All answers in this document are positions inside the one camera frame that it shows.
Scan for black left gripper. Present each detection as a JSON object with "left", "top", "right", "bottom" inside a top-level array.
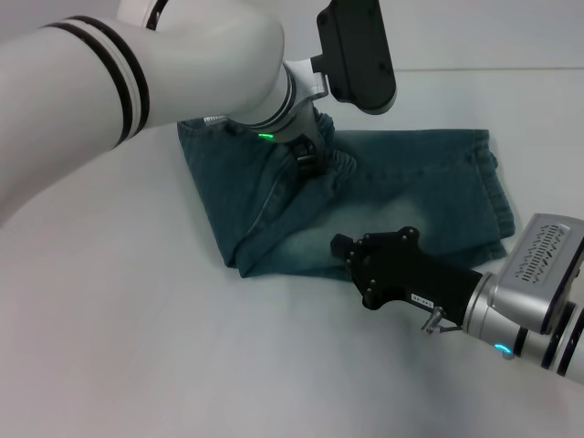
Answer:
[{"left": 289, "top": 134, "right": 329, "bottom": 182}]

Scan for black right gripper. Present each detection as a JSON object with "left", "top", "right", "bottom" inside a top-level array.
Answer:
[{"left": 331, "top": 226, "right": 484, "bottom": 329}]

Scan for blue denim shorts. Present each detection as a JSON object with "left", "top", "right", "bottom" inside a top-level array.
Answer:
[{"left": 176, "top": 113, "right": 517, "bottom": 282}]

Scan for right gripper cable with plug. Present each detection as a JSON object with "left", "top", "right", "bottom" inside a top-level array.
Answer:
[{"left": 422, "top": 308, "right": 464, "bottom": 337}]

